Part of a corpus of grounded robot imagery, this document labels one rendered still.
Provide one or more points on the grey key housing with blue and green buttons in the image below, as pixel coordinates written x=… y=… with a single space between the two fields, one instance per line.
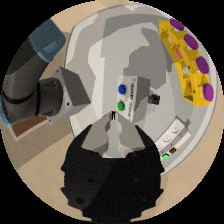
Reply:
x=133 y=96

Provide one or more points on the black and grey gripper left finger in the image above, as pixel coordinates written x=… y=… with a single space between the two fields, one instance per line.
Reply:
x=93 y=138

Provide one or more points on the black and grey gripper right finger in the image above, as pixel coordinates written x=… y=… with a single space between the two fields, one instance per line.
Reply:
x=133 y=139

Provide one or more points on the purple round cap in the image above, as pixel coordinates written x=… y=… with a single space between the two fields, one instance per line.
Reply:
x=176 y=24
x=191 y=42
x=202 y=65
x=208 y=92

